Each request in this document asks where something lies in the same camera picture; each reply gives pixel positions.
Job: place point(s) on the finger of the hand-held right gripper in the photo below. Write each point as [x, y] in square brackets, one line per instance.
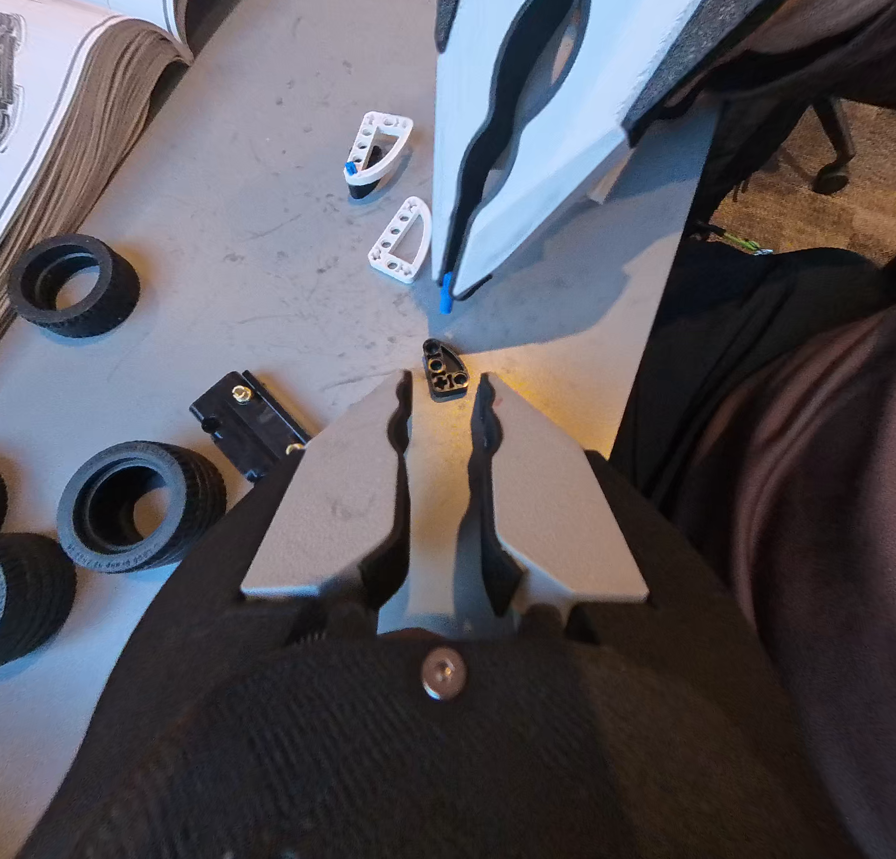
[588, 117]
[469, 89]

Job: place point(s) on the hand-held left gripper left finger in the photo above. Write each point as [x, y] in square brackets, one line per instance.
[336, 516]

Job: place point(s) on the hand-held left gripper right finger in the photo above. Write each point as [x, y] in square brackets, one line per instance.
[567, 523]

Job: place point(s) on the white curved brick with pin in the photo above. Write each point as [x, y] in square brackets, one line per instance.
[400, 145]

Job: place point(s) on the black panel brick with pins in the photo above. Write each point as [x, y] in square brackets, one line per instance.
[238, 432]

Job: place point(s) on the plain white curved brick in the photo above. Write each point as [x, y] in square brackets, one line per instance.
[425, 243]

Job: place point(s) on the small black curved brick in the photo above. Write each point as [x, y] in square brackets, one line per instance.
[455, 390]

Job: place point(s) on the blue connector pin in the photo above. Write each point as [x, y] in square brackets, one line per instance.
[446, 297]

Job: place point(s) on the black toy tyre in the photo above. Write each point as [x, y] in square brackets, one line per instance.
[119, 299]
[35, 593]
[3, 502]
[196, 516]

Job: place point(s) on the person's right forearm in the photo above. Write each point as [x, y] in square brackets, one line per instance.
[840, 4]

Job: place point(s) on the grey desk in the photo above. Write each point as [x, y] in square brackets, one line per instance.
[245, 208]

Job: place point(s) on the black chair base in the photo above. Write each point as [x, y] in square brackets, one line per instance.
[836, 145]

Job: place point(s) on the person's clothed body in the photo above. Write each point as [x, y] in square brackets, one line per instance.
[805, 453]

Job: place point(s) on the open instruction booklet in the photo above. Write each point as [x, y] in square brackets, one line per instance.
[42, 103]

